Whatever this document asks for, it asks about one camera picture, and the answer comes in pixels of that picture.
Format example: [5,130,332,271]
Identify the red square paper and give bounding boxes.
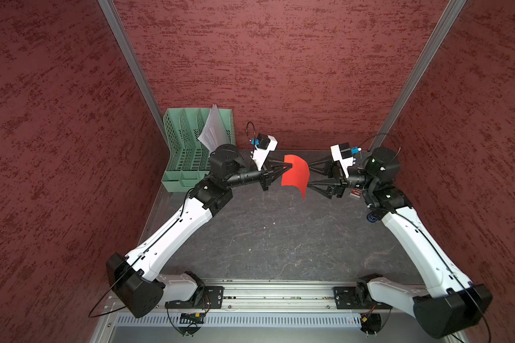
[281,154,310,200]

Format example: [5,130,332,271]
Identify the green plastic file organizer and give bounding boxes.
[162,108,236,193]

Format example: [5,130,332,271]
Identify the aluminium right corner post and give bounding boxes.
[370,0,467,150]

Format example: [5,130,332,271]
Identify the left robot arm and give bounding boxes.
[106,144,293,318]

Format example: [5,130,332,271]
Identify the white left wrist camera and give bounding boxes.
[250,134,278,171]

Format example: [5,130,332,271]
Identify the red pencil box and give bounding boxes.
[350,188,363,199]

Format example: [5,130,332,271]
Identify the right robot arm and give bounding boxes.
[308,144,493,339]

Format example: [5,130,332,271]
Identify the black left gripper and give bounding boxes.
[225,156,291,190]

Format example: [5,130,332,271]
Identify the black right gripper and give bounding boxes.
[305,154,376,199]

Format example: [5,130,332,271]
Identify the aluminium left corner post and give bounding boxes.
[98,0,167,141]

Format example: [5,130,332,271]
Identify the white paper sheets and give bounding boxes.
[197,104,230,153]

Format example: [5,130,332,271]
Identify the aluminium corner post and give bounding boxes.
[370,0,467,150]
[98,0,167,141]

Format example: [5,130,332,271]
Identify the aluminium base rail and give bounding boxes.
[87,278,471,343]

